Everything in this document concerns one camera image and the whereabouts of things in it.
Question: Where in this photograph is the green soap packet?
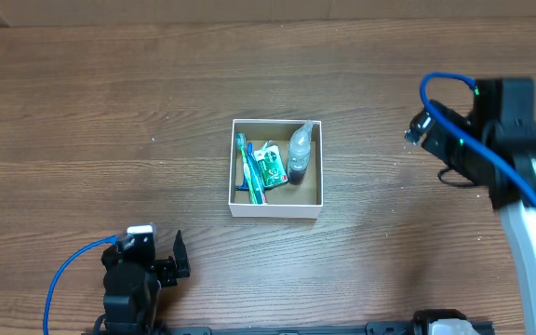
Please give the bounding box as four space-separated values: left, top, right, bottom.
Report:
253 144 288 189

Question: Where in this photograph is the blue disposable razor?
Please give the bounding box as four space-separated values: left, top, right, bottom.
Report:
235 142 255 191

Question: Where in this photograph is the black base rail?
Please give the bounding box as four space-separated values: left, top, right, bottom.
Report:
157 321 415 335

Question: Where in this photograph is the blue left cable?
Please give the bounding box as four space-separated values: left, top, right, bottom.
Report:
42 235 119 335

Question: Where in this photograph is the teal toothpaste tube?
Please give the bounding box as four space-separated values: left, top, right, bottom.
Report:
247 155 267 205

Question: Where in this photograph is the green white toothbrush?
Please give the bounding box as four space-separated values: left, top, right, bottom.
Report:
235 132 260 205

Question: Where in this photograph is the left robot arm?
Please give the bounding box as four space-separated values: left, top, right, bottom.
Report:
92 225 191 335

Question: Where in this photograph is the white cardboard box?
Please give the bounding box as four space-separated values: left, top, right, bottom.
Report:
228 119 324 220

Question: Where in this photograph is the clear bottle dark liquid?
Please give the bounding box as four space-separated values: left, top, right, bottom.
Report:
287 120 314 185

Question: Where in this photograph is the blue cable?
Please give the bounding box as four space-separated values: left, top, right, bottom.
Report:
419 72 536 264
42 235 119 335

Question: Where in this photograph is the blue right cable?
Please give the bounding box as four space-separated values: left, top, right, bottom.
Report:
419 72 536 264

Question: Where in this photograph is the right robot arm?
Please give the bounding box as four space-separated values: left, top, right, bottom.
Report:
405 73 536 334

